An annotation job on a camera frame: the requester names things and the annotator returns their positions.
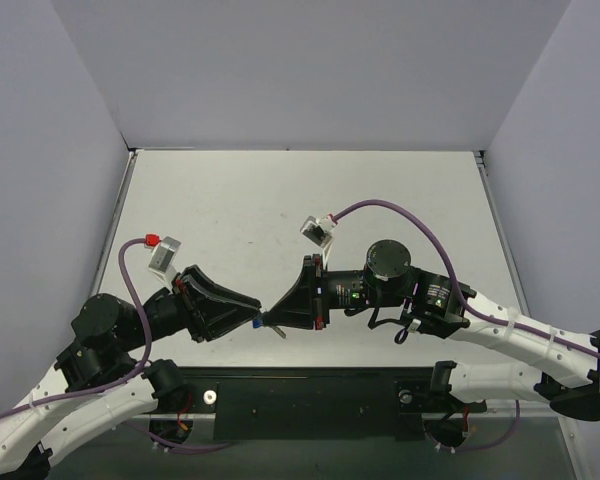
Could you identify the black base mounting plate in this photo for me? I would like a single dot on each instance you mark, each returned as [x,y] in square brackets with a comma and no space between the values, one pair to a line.
[308,403]

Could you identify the silver key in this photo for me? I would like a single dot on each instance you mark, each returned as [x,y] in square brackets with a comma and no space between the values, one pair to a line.
[279,332]

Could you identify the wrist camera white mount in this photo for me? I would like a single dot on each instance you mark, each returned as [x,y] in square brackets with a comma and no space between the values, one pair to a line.
[320,232]
[163,253]

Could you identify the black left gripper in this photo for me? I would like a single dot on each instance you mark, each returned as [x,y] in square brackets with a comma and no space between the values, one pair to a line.
[188,304]

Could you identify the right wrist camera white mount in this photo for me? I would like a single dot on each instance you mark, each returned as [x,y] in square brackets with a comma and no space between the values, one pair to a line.
[320,232]

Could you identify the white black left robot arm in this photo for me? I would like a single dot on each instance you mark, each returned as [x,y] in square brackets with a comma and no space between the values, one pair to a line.
[106,375]

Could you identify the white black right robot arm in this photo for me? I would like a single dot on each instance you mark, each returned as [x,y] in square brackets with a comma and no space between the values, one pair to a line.
[546,365]

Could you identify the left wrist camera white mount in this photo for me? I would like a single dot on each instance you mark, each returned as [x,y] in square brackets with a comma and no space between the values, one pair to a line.
[163,253]

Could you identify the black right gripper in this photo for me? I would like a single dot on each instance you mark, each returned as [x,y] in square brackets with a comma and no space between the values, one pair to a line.
[318,292]

